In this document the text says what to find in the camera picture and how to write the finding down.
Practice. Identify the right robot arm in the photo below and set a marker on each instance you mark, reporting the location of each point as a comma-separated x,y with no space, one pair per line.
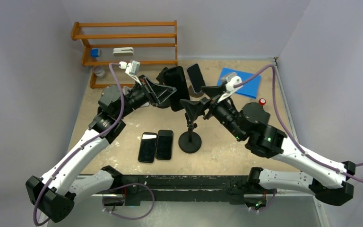
325,179

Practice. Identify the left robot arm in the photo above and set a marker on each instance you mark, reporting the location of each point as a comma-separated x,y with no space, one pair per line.
57,192

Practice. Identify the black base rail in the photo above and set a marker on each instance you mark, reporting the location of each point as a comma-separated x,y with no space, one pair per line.
234,189

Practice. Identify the small clear plastic jar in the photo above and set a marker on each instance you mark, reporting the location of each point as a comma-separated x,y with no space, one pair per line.
99,71

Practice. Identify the white flat device on rack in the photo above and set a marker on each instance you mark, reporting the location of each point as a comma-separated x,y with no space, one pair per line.
123,51

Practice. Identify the red black button knob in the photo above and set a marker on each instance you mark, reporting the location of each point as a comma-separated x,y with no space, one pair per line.
262,102

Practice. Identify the blue white small box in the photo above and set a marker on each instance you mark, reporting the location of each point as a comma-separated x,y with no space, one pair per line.
95,52

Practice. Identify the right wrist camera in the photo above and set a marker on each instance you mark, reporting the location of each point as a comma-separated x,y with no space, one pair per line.
229,81

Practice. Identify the black phone from silver stand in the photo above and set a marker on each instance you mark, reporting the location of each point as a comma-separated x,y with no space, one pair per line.
147,148

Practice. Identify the black tall round-base stand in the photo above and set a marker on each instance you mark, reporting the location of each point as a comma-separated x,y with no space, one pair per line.
189,141

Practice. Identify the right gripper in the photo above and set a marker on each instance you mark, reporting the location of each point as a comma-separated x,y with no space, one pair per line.
194,109

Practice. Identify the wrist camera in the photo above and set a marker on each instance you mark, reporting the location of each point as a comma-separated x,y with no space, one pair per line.
229,81
131,69

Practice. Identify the orange wooden rack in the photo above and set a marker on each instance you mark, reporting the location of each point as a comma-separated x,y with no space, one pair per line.
152,43

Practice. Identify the blue foam mat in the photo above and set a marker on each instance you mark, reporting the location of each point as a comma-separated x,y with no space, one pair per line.
250,89

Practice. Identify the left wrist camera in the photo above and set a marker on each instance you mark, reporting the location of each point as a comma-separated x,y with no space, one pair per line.
131,69

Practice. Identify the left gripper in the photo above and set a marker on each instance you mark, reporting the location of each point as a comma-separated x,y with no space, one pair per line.
154,93

